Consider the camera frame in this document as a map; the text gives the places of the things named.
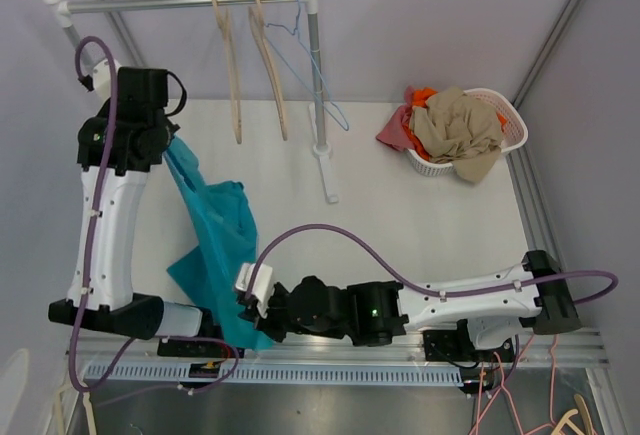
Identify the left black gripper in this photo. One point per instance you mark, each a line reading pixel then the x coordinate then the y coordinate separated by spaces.
pixel 175 126

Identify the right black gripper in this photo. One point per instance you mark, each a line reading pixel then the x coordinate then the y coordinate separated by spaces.
pixel 268 325

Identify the teal t shirt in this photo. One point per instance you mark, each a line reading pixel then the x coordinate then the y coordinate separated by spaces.
pixel 226 239

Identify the beige wooden hanger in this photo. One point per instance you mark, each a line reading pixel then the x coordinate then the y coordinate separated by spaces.
pixel 224 22
pixel 257 26

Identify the pink t shirt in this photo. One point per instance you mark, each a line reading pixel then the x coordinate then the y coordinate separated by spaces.
pixel 395 133

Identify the beige t shirt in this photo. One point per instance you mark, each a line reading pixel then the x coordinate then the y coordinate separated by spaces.
pixel 457 128

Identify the orange t shirt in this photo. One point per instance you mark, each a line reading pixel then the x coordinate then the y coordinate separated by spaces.
pixel 419 97

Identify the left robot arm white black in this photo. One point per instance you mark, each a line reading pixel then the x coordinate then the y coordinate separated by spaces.
pixel 116 150

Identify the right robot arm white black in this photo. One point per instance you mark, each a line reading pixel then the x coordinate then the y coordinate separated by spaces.
pixel 489 309

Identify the beige hanger bottom left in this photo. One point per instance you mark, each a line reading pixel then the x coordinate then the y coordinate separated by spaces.
pixel 64 401

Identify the beige hanger bottom right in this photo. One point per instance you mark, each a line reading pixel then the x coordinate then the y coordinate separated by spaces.
pixel 577 420

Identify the metal clothes rack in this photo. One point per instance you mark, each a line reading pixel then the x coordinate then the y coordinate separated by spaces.
pixel 63 10

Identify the white perforated plastic basket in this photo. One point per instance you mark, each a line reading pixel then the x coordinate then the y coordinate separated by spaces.
pixel 514 129

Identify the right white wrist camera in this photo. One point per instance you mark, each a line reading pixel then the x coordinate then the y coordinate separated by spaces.
pixel 254 287

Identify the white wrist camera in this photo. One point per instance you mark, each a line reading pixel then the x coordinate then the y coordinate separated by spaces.
pixel 98 81
pixel 254 287

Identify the white slotted cable duct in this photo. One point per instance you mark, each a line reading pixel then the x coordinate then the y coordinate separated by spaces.
pixel 288 374

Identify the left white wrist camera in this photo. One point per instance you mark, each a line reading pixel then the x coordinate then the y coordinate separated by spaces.
pixel 98 81

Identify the pink wire hanger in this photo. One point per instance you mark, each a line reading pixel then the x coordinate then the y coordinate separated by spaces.
pixel 484 403

